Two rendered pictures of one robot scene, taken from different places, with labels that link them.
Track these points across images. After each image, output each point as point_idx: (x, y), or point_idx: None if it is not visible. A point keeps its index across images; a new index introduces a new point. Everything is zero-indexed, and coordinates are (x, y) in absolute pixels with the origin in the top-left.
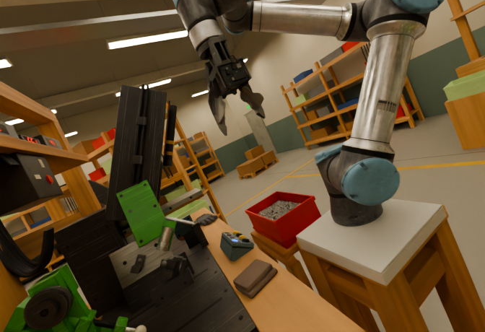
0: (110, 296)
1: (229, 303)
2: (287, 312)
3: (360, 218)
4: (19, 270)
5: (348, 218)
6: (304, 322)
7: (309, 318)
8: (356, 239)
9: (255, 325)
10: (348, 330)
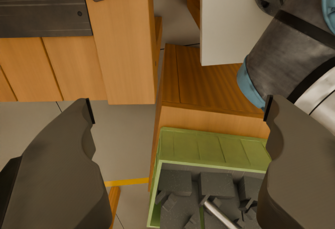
0: None
1: None
2: (121, 46)
3: (264, 11)
4: None
5: None
6: (127, 63)
7: (133, 63)
8: (231, 23)
9: (91, 33)
10: (147, 86)
